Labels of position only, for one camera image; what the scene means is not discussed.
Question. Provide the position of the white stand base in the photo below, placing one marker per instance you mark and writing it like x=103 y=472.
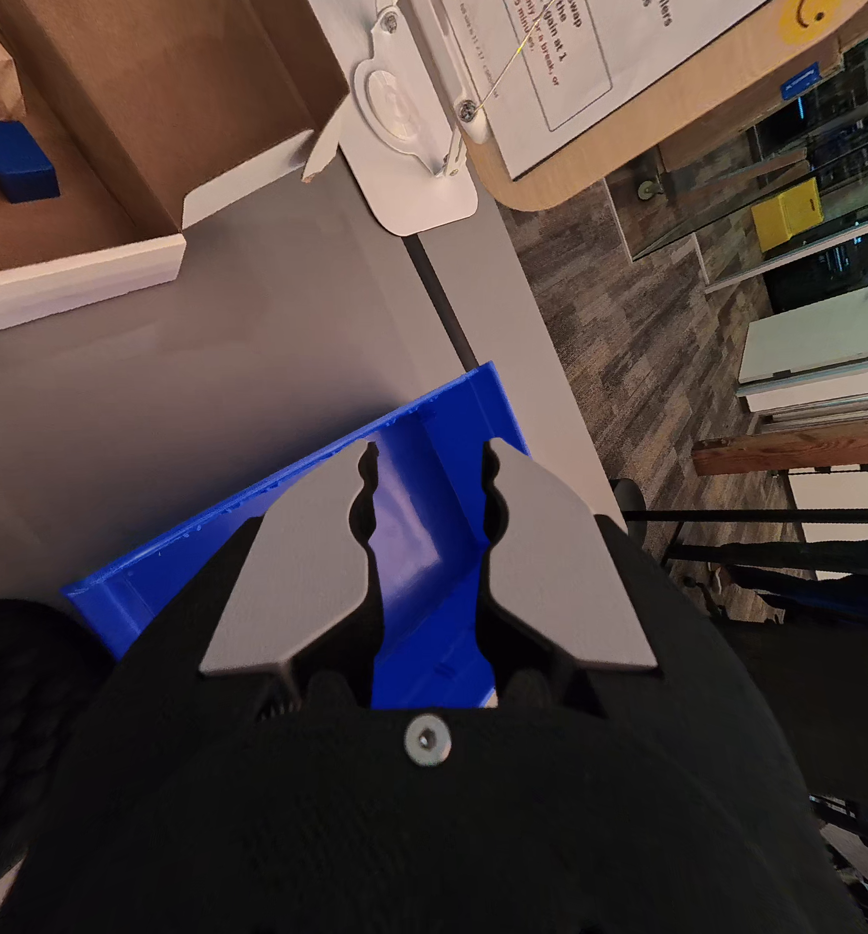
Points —
x=404 y=182

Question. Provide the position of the white cardboard mailer box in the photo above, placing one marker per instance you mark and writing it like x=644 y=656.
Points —
x=171 y=95

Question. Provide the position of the wooden beam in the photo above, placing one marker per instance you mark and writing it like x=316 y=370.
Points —
x=791 y=446

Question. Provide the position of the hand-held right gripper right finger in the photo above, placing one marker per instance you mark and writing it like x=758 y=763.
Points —
x=565 y=576

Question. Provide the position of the aluminium frame rail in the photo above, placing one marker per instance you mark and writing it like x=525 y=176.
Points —
x=820 y=390

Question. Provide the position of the blue cube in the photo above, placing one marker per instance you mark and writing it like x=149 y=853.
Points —
x=14 y=160

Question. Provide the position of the clipboard with instruction sheet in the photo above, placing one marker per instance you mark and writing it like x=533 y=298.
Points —
x=696 y=109

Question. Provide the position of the castor wheel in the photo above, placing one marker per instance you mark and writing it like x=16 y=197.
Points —
x=648 y=190

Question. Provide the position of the yellow plastic object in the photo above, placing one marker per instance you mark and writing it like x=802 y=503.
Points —
x=786 y=214

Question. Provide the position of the white bracket bar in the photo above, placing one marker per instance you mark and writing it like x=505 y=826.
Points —
x=441 y=44

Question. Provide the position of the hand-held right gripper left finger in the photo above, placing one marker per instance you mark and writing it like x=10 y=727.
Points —
x=295 y=576

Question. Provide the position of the black stanchion pole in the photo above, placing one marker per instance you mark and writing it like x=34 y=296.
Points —
x=769 y=515

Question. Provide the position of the blue plastic bin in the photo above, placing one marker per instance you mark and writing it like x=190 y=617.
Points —
x=419 y=525

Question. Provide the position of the small blue sign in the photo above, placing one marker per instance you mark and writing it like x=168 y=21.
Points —
x=811 y=80

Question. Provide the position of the printed instruction sheet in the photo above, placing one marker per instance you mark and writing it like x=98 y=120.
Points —
x=623 y=44

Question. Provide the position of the metal stand rod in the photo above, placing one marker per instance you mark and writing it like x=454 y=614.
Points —
x=457 y=149

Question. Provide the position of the yellow smiley sticker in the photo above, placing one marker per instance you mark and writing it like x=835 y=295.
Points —
x=820 y=18

